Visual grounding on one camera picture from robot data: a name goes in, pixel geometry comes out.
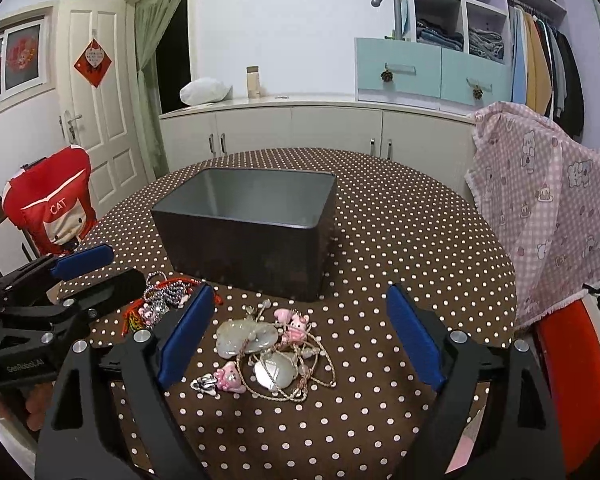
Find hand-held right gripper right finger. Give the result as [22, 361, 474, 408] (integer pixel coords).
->
[386, 284, 567, 480]

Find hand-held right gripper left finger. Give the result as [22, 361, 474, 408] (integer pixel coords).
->
[34, 282, 217, 480]

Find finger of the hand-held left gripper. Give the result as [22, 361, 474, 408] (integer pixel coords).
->
[0, 268, 147, 341]
[0, 243, 115, 306]

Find silver grey bead bracelet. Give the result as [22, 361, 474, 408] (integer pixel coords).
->
[140, 272, 191, 326]

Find red string bracelet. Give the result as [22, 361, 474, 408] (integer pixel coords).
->
[124, 280, 223, 333]

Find dark metal tin box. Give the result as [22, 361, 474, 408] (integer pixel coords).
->
[151, 167, 338, 302]

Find round silver pendant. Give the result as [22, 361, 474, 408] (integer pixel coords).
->
[254, 352, 300, 391]

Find gold chain necklace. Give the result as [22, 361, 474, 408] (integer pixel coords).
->
[237, 305, 337, 402]

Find pale jade pendant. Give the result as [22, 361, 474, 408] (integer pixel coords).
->
[215, 319, 281, 360]

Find pink bear charm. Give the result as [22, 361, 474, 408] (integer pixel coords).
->
[215, 362, 248, 393]

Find red chair cover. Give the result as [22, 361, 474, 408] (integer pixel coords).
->
[2, 145, 98, 256]

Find brown polka dot tablecloth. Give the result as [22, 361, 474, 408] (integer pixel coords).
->
[60, 147, 518, 480]

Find pink bunny charm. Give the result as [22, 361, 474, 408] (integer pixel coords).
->
[274, 308, 311, 345]

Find white panel door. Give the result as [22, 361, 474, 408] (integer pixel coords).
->
[55, 0, 153, 216]

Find red chair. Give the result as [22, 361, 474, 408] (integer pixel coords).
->
[530, 300, 600, 478]

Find pink checked cartoon cloth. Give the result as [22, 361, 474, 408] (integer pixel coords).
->
[464, 101, 600, 331]

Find red diamond door decoration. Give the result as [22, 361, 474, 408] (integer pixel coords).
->
[73, 38, 113, 88]

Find white plastic bag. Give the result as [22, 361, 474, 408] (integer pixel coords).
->
[180, 77, 232, 107]

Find green sheer curtain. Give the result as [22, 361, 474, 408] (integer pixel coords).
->
[134, 0, 188, 181]

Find white framed window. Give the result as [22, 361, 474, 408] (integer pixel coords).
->
[0, 12, 56, 126]

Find white sideboard cabinet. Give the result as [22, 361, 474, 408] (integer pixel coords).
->
[159, 94, 481, 201]

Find beige jar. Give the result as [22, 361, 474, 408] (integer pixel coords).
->
[245, 66, 262, 100]

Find light blue drawer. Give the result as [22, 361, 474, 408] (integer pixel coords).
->
[440, 49, 513, 111]
[355, 37, 443, 111]

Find folded blue jeans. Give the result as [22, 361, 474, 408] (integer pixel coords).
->
[415, 19, 463, 51]

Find folded grey clothes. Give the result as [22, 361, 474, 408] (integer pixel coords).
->
[469, 27, 505, 61]

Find row of hanging clothes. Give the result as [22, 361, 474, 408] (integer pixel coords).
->
[510, 5, 588, 136]

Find silver door handle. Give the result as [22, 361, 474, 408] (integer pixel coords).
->
[59, 110, 83, 141]

